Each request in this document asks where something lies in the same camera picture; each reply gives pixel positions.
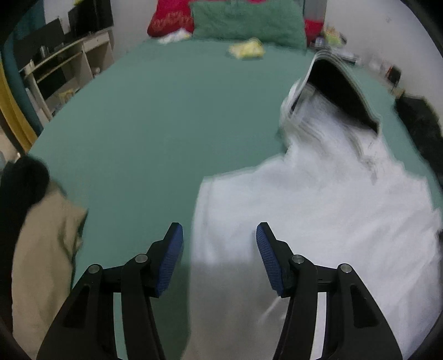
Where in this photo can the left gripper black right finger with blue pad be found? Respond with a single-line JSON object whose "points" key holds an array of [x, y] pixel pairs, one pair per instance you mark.
{"points": [[334, 301]]}

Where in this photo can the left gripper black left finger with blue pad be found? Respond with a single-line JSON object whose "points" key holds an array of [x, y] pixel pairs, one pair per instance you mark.
{"points": [[84, 326]]}

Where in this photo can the white shirt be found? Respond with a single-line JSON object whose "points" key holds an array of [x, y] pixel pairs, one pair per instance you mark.
{"points": [[337, 195]]}

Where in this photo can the black clothes pile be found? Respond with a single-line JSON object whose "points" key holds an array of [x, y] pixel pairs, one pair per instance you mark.
{"points": [[423, 127]]}

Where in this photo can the beige folded garment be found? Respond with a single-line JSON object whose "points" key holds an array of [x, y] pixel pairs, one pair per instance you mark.
{"points": [[43, 266]]}

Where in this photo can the black folded garment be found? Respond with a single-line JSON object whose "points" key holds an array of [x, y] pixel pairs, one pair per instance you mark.
{"points": [[23, 184]]}

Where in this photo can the green bed sheet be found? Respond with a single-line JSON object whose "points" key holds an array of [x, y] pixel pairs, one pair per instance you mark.
{"points": [[133, 146]]}

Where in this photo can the beige wooden shelf unit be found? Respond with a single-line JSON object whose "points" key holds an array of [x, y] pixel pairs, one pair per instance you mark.
{"points": [[52, 82]]}

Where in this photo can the small dark box on floor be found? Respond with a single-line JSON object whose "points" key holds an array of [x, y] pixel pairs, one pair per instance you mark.
{"points": [[393, 75]]}

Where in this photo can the white paper packet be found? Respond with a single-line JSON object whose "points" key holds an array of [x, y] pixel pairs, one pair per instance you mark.
{"points": [[176, 36]]}

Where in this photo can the green pillow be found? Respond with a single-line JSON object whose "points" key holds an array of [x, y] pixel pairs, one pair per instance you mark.
{"points": [[277, 22]]}

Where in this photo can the red pillow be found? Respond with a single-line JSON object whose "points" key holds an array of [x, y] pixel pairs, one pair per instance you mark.
{"points": [[170, 16]]}

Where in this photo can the books stack by wall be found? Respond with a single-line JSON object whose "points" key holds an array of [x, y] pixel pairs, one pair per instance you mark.
{"points": [[334, 42]]}

